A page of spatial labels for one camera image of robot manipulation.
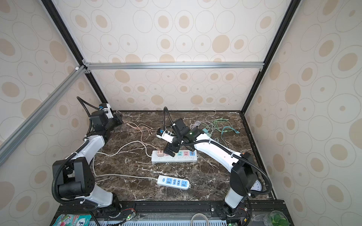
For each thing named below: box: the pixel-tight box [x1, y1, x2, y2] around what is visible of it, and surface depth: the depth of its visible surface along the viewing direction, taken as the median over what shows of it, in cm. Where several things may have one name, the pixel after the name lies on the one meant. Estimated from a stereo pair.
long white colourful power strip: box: [150, 149, 198, 163], surface depth 92 cm
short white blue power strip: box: [156, 175, 192, 191], surface depth 83 cm
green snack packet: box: [52, 213, 92, 226], surface depth 70 cm
